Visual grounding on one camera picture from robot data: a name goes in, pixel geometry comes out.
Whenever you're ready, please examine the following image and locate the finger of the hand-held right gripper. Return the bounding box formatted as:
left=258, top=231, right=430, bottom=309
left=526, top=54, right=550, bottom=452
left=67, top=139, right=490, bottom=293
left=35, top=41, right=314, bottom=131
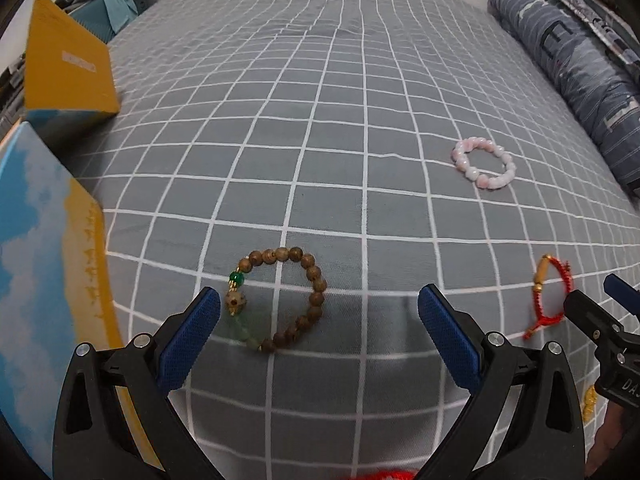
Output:
left=603, top=274, right=640, bottom=319
left=564, top=290, right=627, bottom=357

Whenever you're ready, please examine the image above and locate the blue grey striped pillow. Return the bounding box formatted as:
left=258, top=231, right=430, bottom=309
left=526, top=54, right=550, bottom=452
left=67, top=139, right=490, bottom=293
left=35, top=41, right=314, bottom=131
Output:
left=487, top=0, right=640, bottom=196

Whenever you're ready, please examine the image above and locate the red cord bracelet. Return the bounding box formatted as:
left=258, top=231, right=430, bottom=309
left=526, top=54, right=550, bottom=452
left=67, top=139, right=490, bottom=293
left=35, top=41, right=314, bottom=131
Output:
left=522, top=255, right=573, bottom=341

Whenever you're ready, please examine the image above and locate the sky print cardboard box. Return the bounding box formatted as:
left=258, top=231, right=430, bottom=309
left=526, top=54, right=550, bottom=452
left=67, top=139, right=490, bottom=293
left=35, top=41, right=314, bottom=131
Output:
left=0, top=0, right=163, bottom=480

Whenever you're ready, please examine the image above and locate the teal suitcase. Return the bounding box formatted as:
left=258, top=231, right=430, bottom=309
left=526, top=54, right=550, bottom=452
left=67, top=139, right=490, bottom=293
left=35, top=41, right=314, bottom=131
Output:
left=75, top=0, right=161, bottom=46

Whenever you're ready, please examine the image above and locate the blue printed pillow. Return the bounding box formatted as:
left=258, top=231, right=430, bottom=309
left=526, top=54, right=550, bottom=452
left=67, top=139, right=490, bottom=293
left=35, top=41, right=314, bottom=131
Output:
left=540, top=0, right=640, bottom=66

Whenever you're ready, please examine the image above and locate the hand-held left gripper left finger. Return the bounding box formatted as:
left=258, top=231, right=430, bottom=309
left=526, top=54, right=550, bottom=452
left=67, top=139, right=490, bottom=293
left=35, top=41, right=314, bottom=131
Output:
left=52, top=286, right=226, bottom=480

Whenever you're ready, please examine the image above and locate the gold coin charm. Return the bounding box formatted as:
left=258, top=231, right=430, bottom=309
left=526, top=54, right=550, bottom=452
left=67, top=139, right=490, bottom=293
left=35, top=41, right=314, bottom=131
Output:
left=581, top=385, right=599, bottom=424

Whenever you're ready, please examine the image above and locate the grey checked bed sheet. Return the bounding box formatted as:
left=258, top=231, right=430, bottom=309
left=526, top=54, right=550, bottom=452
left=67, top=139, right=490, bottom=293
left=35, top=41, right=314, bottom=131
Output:
left=50, top=0, right=636, bottom=480

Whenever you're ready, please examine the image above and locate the pink bead bracelet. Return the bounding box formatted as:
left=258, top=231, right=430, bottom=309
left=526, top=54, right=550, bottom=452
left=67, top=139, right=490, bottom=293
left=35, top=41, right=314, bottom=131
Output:
left=451, top=136, right=516, bottom=190

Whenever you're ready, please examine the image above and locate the light blue cloth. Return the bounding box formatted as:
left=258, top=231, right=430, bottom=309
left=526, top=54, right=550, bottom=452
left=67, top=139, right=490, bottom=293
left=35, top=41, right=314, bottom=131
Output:
left=99, top=0, right=140, bottom=32

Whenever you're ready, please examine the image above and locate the person's right forearm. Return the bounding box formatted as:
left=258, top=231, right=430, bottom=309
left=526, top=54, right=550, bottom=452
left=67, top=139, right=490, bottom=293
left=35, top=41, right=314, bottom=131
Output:
left=587, top=405, right=631, bottom=478

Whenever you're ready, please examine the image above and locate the brown wooden bead bracelet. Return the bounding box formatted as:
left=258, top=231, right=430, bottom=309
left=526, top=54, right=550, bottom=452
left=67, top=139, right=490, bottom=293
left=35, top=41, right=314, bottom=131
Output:
left=227, top=246, right=328, bottom=353

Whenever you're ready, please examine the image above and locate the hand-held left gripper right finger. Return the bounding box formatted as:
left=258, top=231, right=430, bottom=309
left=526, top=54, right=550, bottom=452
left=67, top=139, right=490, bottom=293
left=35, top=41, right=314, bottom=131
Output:
left=415, top=284, right=588, bottom=480

